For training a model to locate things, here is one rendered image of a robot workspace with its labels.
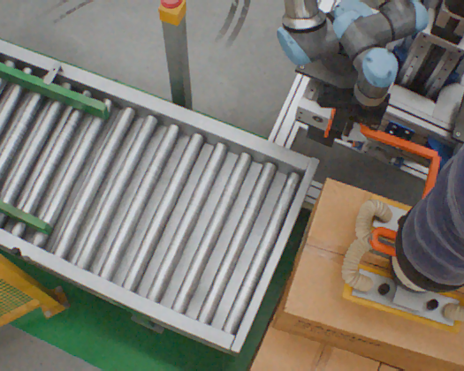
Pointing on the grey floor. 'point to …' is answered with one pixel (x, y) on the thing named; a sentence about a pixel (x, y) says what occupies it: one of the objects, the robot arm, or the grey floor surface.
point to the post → (177, 54)
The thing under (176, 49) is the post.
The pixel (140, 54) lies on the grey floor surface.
